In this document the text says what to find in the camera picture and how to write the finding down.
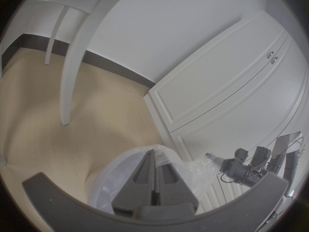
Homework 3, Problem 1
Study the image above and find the white trash bin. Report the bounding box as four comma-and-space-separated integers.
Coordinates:
87, 146, 167, 213

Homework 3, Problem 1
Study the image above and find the grey white chair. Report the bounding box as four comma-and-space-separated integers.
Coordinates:
0, 0, 145, 126

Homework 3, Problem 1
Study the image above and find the clear plastic bag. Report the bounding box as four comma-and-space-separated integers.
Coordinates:
87, 144, 225, 213

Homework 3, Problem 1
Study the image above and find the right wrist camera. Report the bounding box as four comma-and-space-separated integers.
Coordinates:
235, 148, 249, 162

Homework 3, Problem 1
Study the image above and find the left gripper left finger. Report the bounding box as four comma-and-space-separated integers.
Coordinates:
112, 149, 155, 216

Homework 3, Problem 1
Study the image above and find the white wardrobe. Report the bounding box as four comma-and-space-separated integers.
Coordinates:
144, 9, 309, 214

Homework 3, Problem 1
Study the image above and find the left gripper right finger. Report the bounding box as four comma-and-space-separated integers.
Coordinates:
155, 163, 200, 213

